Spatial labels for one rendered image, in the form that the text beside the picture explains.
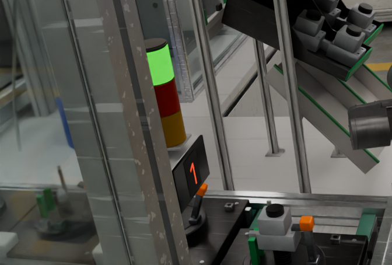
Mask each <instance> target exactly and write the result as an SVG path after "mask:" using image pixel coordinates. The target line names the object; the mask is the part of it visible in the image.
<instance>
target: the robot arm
mask: <svg viewBox="0 0 392 265"><path fill-rule="evenodd" d="M387 83H388V85H389V87H390V89H391V90H392V65H391V67H390V68H389V70H388V73H387ZM389 106H392V99H387V100H378V101H374V102H370V103H365V104H359V105H354V106H351V107H350V108H349V109H348V123H349V125H348V127H349V133H350V138H351V139H350V141H351V145H352V149H353V150H358V149H368V148H378V147H387V146H390V144H391V140H392V107H389ZM387 107H388V108H387Z"/></svg>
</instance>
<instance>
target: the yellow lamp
mask: <svg viewBox="0 0 392 265"><path fill-rule="evenodd" d="M160 119H161V122H162V127H163V132H164V138H165V141H166V146H167V148H168V147H174V146H176V145H179V144H181V143H182V142H184V141H185V140H186V138H187V136H186V131H185V127H184V122H183V117H182V113H181V108H180V109H179V111H177V112H176V113H174V114H171V115H169V116H164V117H161V118H160Z"/></svg>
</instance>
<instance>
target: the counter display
mask: <svg viewBox="0 0 392 265"><path fill-rule="evenodd" d="M194 149H195V151H196V154H197V160H198V166H199V171H200V175H201V180H202V183H201V184H200V185H199V187H198V188H197V190H196V191H195V193H194V194H193V195H192V197H190V191H189V188H188V183H187V177H186V172H185V168H184V162H185V161H186V159H187V158H188V157H189V155H190V154H191V153H192V151H193V150H194ZM172 174H173V179H174V184H175V187H176V193H177V198H178V203H179V206H180V211H181V214H182V213H183V211H184V210H185V209H186V207H187V206H188V205H189V203H190V201H191V200H192V199H193V197H194V196H195V194H196V193H197V191H198V190H199V189H200V187H201V186H202V184H203V183H204V181H205V180H206V179H207V177H208V176H209V174H210V172H209V166H208V161H207V155H206V151H205V145H204V139H203V136H202V135H200V136H199V137H198V138H197V139H196V141H195V142H194V143H193V144H192V146H191V147H190V148H189V150H188V151H187V152H186V153H185V155H184V156H183V157H182V158H181V159H180V161H179V162H178V164H177V165H176V166H175V167H174V169H173V170H172Z"/></svg>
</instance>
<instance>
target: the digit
mask: <svg viewBox="0 0 392 265"><path fill-rule="evenodd" d="M184 168H185V173H186V177H187V183H188V188H189V191H190V197H192V195H193V194H194V193H195V191H196V190H197V188H198V187H199V185H200V184H201V183H202V180H201V175H200V169H199V166H198V160H197V154H196V151H195V149H194V150H193V151H192V153H191V154H190V155H189V157H188V158H187V159H186V160H185V162H184Z"/></svg>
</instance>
